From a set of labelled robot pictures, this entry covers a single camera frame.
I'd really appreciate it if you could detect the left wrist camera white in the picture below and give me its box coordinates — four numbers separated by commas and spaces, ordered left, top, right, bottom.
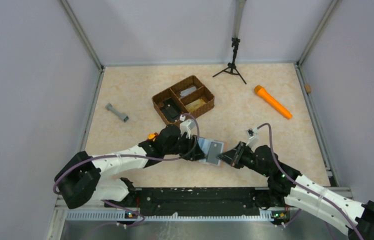
179, 114, 196, 139

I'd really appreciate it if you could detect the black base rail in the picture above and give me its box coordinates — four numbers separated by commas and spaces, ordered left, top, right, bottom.
104, 187, 294, 221

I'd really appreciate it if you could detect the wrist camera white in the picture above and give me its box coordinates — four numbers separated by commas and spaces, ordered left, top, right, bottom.
179, 114, 196, 139
246, 127, 259, 148

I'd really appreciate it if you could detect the brown leather card holder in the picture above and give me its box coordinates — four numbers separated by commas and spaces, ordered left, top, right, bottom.
198, 137, 225, 167

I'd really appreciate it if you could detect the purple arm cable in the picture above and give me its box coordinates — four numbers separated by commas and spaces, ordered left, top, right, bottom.
254, 123, 365, 240
53, 112, 201, 229

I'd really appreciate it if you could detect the orange flashlight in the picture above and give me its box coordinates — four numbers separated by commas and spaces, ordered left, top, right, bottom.
253, 85, 293, 120

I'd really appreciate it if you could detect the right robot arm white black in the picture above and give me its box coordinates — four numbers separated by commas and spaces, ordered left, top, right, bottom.
217, 142, 374, 240

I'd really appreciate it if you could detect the brown wicker divided basket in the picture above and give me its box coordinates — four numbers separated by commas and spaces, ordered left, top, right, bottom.
151, 75, 215, 126

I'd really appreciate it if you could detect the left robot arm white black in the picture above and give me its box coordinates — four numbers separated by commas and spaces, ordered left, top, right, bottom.
53, 124, 205, 209

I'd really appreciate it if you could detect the black object in basket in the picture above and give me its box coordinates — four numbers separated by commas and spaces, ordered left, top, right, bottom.
160, 99, 182, 123

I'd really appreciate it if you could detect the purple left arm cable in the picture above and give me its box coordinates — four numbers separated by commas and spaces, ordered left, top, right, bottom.
53, 112, 201, 229

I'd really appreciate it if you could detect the black mini tripod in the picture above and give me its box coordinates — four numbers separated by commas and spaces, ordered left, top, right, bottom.
212, 37, 247, 85

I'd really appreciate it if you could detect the yellow red toy car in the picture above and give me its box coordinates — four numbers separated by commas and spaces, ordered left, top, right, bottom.
147, 132, 159, 142

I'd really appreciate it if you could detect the silver card in basket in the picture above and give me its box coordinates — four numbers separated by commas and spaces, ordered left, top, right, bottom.
179, 85, 197, 99

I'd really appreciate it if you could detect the grey plastic connector piece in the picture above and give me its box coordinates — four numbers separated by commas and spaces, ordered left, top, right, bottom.
105, 103, 129, 123

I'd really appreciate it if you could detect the gold card in basket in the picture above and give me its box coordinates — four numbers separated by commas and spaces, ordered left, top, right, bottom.
185, 98, 206, 113

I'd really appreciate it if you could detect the small tan block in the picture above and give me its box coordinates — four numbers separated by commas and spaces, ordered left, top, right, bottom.
304, 83, 312, 94

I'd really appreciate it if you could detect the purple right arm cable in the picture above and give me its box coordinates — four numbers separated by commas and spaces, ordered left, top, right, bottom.
254, 123, 365, 240

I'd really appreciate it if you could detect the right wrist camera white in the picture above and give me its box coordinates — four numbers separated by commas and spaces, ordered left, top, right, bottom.
246, 127, 259, 148

